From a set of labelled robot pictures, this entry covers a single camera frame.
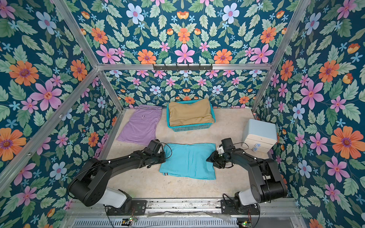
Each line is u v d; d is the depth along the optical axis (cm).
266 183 43
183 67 92
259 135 86
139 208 73
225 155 68
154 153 72
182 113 108
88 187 43
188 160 88
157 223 70
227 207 74
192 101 113
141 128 107
